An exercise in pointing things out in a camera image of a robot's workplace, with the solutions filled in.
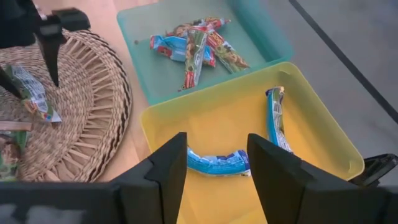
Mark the wire mesh basket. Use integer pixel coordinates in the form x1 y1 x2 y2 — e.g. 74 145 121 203
0 29 134 183

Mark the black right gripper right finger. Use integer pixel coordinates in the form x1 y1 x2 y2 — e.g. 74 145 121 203
246 133 398 224

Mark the teal plastic bin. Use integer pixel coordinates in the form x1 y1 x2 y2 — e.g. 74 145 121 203
116 0 295 106

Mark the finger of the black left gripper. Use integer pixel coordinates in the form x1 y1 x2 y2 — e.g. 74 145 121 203
38 36 65 88
0 66 23 100

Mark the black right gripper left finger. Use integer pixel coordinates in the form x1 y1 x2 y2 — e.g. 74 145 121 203
0 131 188 224

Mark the blue red-ended granola bar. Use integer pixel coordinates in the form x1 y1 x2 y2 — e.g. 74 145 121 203
149 34 217 68

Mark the green red Chewy granola bar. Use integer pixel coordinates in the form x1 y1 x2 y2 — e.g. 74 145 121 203
205 30 251 75
181 26 208 91

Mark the blue white granola bar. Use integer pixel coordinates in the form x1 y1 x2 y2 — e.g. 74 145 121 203
186 146 252 177
265 86 294 154

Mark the white-backed green granola bar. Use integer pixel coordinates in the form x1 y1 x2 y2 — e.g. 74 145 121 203
5 64 62 123

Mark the green brown granola bar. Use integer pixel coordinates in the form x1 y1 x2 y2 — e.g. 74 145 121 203
0 130 29 182

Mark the yellow plastic bin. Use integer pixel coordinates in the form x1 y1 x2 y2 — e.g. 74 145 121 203
139 61 366 224

